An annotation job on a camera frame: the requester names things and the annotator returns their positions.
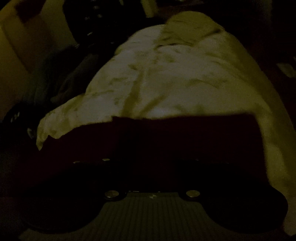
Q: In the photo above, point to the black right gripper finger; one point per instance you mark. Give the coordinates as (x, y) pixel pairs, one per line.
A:
(244, 210)

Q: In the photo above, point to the dark large garment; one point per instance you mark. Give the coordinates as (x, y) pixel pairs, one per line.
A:
(216, 154)

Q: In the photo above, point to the white floral bed sheet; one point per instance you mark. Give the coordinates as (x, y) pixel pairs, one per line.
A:
(216, 76)

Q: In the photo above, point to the small pale crumpled cloth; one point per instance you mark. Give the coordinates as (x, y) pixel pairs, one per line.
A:
(187, 28)

